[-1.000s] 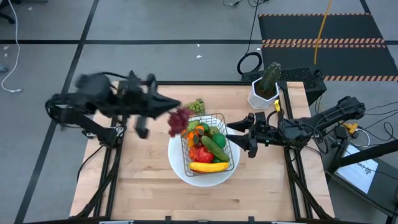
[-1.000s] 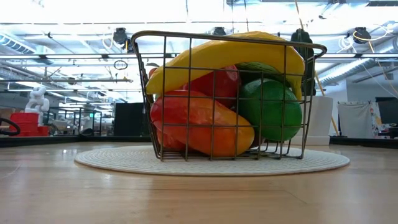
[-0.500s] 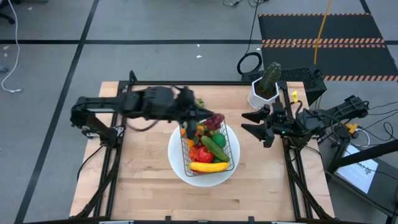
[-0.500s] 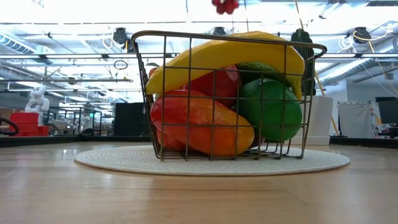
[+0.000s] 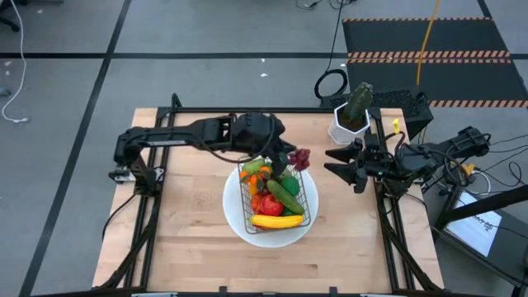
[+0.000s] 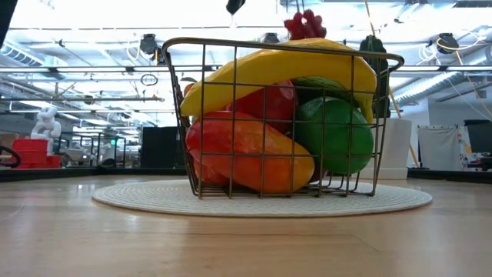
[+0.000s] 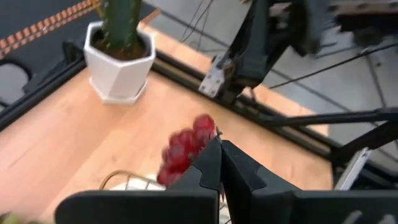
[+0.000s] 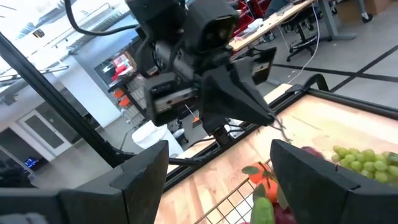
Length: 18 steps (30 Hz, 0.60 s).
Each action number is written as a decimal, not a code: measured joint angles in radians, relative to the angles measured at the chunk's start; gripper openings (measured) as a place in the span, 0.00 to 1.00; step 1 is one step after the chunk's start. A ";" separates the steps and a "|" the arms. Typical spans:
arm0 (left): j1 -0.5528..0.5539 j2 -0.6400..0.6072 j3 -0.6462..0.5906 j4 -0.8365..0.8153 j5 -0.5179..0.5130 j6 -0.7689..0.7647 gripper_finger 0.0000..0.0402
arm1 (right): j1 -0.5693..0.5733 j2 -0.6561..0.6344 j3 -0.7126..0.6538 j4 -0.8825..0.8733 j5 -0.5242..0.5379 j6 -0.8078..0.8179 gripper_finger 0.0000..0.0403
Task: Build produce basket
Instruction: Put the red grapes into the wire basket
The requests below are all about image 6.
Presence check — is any yellow banana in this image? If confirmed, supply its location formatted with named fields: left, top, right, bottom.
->
left=179, top=37, right=378, bottom=125

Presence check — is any black monitor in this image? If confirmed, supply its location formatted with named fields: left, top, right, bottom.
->
left=463, top=119, right=492, bottom=155

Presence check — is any orange bell pepper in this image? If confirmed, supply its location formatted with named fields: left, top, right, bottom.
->
left=191, top=157, right=231, bottom=189

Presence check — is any black curved cable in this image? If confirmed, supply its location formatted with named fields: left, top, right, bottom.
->
left=0, top=145, right=22, bottom=169

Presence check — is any white hanging cloth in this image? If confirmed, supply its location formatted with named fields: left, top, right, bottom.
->
left=417, top=125, right=468, bottom=172

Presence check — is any yellow cable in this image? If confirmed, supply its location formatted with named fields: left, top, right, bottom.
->
left=363, top=0, right=420, bottom=167

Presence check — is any red orange mango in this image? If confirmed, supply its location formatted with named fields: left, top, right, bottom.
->
left=184, top=110, right=316, bottom=195

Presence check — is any white plant pot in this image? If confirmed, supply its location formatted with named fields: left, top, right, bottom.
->
left=359, top=118, right=413, bottom=181

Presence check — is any gold wire basket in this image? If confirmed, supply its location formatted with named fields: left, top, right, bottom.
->
left=161, top=37, right=406, bottom=199

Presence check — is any dark green round fruit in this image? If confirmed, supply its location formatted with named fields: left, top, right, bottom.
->
left=293, top=95, right=375, bottom=175

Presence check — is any white round woven placemat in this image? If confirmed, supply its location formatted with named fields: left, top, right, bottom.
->
left=91, top=179, right=434, bottom=219

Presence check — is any black cabinet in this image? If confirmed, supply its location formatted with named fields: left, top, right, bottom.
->
left=140, top=126, right=182, bottom=169

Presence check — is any red box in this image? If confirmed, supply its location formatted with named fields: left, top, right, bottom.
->
left=11, top=138, right=62, bottom=169

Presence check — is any white robot figure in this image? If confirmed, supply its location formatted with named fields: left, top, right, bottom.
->
left=29, top=106, right=62, bottom=155

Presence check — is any bright red apple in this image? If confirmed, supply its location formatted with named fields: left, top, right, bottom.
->
left=225, top=79, right=300, bottom=135

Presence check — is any purple grape bunch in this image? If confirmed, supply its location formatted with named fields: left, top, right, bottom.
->
left=283, top=8, right=328, bottom=42

